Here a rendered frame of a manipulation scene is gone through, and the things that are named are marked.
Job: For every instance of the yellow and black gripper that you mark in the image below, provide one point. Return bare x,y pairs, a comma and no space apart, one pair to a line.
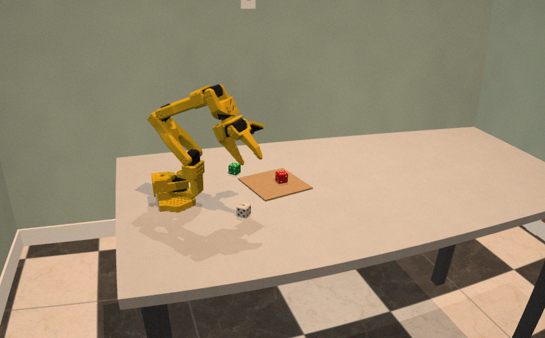
236,128

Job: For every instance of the red die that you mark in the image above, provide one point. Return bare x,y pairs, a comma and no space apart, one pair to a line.
281,177

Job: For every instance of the green die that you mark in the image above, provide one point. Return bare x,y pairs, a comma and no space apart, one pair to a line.
234,168

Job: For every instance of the tan flat mat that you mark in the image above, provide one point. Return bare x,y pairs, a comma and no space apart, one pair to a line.
267,188

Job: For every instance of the white die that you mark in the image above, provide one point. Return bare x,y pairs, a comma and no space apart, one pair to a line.
243,210

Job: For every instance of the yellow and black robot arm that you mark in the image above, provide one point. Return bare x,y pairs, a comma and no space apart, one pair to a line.
172,189

